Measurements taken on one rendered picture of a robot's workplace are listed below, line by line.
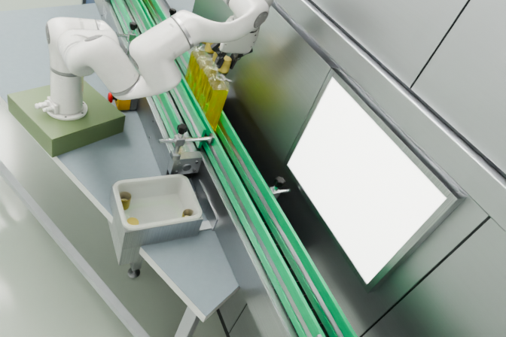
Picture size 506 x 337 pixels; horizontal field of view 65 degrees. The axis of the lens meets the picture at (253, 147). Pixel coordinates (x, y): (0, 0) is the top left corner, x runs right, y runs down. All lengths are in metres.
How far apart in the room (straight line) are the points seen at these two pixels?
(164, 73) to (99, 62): 0.15
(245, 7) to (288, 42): 0.24
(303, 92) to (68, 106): 0.74
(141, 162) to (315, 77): 0.66
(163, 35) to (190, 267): 0.62
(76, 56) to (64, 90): 0.36
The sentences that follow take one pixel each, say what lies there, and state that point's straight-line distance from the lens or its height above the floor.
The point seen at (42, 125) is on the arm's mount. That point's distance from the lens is 1.38.
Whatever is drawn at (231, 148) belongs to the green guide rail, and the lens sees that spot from 1.28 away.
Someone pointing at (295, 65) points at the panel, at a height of 1.25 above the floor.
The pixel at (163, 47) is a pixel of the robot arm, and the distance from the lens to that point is 0.93.
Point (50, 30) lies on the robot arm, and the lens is 1.27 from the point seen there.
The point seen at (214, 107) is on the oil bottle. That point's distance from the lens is 1.28.
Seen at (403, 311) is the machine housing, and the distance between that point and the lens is 1.01.
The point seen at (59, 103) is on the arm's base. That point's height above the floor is 0.88.
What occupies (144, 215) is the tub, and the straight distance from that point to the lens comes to 1.21.
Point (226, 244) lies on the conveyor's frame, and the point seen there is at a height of 0.79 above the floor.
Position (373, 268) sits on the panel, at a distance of 0.99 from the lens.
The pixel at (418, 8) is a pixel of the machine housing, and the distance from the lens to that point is 0.91.
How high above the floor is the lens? 1.71
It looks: 37 degrees down
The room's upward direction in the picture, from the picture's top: 23 degrees clockwise
